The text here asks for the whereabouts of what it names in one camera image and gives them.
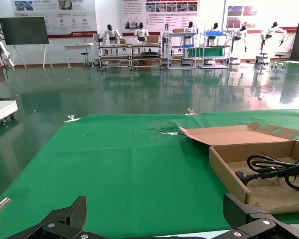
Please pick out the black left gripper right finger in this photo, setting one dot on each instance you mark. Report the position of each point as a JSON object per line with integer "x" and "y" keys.
{"x": 241, "y": 216}

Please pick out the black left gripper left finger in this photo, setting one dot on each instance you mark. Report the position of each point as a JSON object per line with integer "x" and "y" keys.
{"x": 64, "y": 219}

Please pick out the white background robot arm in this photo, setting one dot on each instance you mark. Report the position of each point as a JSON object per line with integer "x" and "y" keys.
{"x": 2, "y": 51}

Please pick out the open brown cardboard box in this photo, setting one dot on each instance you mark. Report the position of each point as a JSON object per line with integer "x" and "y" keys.
{"x": 229, "y": 171}

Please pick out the closed cardboard box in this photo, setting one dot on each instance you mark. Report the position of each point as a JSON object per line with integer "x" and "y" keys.
{"x": 153, "y": 39}

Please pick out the green table cloth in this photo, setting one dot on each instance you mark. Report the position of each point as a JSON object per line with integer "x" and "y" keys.
{"x": 114, "y": 161}

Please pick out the white wheeled cart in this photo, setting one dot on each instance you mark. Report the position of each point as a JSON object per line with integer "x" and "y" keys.
{"x": 2, "y": 110}

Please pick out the black wheeled stool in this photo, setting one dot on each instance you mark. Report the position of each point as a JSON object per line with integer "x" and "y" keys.
{"x": 277, "y": 64}
{"x": 262, "y": 58}

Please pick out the shelf rack with blue bins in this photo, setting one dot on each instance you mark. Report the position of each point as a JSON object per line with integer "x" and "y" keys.
{"x": 214, "y": 58}

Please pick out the white display stand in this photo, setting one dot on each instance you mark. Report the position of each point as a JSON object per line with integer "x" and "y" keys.
{"x": 44, "y": 56}

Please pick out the white tube workbench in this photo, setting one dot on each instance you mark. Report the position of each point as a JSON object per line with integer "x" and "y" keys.
{"x": 114, "y": 57}
{"x": 145, "y": 58}

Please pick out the white desk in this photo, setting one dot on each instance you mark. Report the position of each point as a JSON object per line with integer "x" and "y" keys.
{"x": 77, "y": 45}

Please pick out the white shelf rack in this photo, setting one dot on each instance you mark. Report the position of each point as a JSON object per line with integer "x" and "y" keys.
{"x": 182, "y": 49}

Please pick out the white humanoid robot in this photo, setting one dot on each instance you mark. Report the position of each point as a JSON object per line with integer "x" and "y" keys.
{"x": 239, "y": 35}
{"x": 190, "y": 29}
{"x": 270, "y": 32}
{"x": 140, "y": 33}
{"x": 214, "y": 28}
{"x": 111, "y": 34}

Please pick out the black display screen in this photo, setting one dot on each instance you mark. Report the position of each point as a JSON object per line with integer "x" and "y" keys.
{"x": 24, "y": 31}

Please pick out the wall poster with photos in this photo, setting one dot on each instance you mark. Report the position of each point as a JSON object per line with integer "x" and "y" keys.
{"x": 241, "y": 15}

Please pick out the white info wall poster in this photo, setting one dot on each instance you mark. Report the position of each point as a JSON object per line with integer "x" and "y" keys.
{"x": 72, "y": 17}

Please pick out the red framed wall poster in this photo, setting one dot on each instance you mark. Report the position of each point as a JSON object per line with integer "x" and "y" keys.
{"x": 164, "y": 10}

